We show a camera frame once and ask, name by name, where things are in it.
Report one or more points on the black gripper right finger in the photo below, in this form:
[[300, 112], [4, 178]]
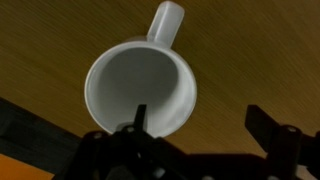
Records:
[[262, 127]]

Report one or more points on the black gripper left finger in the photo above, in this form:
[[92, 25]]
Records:
[[140, 117]]

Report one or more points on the white ceramic mug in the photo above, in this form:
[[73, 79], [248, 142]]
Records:
[[144, 70]]

